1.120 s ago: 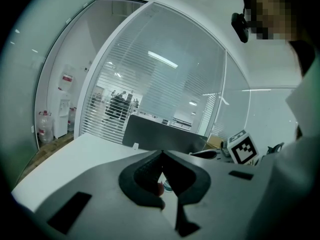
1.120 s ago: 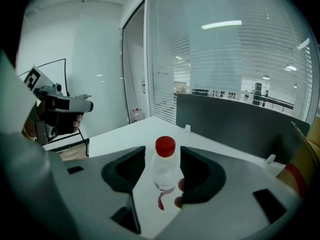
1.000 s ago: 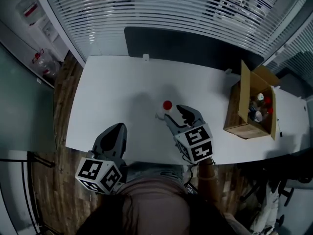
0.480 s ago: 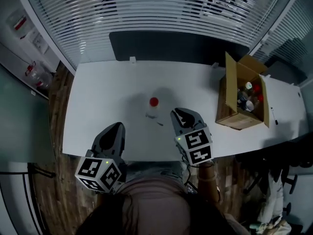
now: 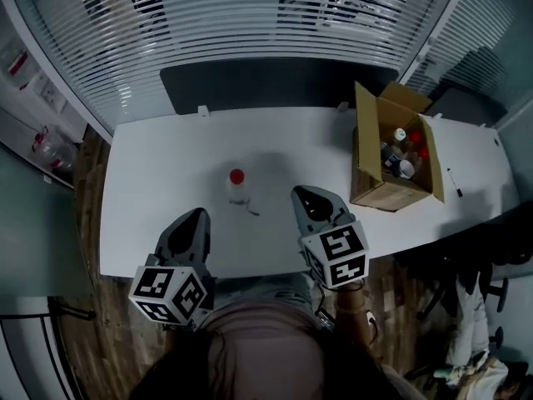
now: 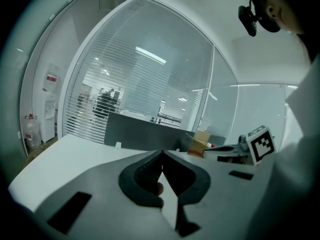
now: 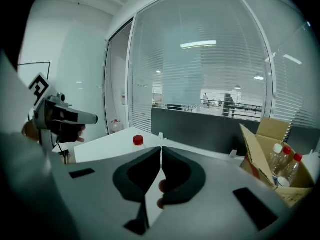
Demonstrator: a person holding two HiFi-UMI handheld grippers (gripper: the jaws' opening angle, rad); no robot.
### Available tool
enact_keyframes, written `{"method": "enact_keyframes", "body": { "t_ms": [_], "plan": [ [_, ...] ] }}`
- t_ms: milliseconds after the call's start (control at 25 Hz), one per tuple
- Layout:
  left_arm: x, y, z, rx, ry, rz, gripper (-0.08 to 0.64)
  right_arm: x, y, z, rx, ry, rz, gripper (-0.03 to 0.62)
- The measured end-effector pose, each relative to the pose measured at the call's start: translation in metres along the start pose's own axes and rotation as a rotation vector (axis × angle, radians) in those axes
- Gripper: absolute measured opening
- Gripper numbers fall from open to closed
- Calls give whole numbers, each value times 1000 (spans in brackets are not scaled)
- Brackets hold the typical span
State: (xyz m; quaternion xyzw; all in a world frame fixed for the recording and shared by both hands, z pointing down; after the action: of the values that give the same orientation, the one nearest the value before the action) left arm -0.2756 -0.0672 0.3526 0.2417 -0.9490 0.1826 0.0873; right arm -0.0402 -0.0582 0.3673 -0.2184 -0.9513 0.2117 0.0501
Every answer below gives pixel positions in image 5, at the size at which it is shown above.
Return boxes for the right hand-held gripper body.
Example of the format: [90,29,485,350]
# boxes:
[299,220,371,290]

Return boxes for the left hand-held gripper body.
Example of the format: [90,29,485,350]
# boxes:
[128,253,217,327]

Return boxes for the brown cardboard box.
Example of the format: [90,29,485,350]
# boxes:
[348,80,446,213]

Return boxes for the person's right forearm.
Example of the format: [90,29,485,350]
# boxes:
[332,283,376,349]

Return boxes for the white table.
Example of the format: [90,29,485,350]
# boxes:
[98,105,521,278]

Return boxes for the black battery pack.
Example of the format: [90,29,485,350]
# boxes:
[315,308,336,333]

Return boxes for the person's grey trousers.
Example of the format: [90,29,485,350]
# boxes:
[199,271,317,328]

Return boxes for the person's mauve shirt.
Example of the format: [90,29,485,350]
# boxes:
[206,306,328,400]

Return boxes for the black marker pen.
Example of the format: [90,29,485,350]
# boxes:
[447,167,464,198]

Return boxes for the long dark desk partition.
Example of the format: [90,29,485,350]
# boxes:
[160,59,400,115]

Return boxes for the whiteboard on black stand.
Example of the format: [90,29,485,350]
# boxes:
[0,296,97,400]

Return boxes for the short dark desk partition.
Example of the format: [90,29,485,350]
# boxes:
[424,87,509,129]

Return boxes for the white storage shelf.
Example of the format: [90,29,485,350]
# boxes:
[0,43,88,183]

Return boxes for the white horizontal blinds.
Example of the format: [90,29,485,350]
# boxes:
[0,0,449,141]
[401,0,533,116]

